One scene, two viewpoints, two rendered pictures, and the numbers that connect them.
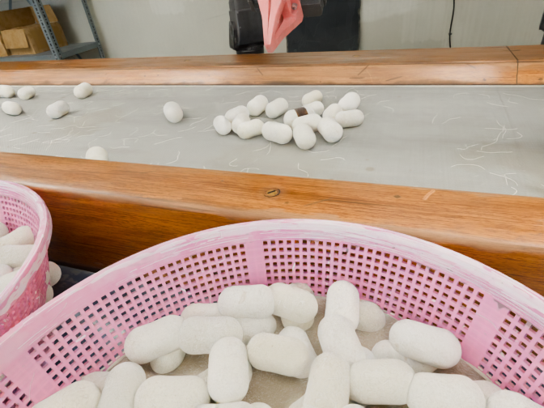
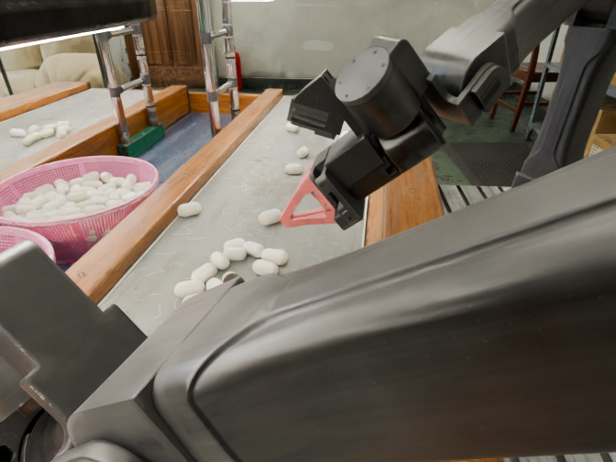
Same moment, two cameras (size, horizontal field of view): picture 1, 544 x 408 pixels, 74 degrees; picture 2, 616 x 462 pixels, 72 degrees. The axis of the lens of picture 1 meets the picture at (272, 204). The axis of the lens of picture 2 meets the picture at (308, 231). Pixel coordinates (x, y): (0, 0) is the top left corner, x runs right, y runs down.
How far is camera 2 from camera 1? 62 cm
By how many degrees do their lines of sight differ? 63
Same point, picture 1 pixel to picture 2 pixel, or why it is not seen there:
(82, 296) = (36, 238)
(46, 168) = (163, 196)
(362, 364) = not seen: outside the picture
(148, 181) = (125, 231)
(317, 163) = (155, 303)
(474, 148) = not seen: hidden behind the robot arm
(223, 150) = (198, 256)
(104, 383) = not seen: hidden behind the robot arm
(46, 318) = (27, 234)
